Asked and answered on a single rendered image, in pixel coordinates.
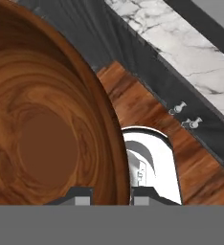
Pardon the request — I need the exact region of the silver cupboard knob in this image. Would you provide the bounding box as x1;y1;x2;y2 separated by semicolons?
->
168;100;188;116
181;116;204;130

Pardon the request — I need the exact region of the white rounded object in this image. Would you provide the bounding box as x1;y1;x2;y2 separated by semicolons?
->
121;125;183;206

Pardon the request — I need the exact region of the brown wooden bowl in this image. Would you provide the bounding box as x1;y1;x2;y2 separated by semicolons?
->
0;0;131;206

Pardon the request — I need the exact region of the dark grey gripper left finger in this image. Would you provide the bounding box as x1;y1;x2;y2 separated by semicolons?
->
44;186;95;206

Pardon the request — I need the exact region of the dark grey cupboard door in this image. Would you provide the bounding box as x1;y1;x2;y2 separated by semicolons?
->
17;0;211;120
168;92;224;176

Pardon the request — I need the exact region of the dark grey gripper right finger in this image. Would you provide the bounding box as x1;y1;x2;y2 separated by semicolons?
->
130;187;182;206

